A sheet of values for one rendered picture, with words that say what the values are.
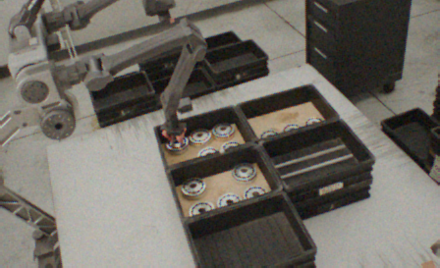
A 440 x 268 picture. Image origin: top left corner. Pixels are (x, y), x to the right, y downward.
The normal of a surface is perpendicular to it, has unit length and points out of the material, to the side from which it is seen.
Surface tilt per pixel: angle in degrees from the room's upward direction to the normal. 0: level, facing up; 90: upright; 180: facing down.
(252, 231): 0
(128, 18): 90
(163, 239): 0
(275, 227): 0
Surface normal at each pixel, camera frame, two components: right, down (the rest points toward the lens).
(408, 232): -0.11, -0.78
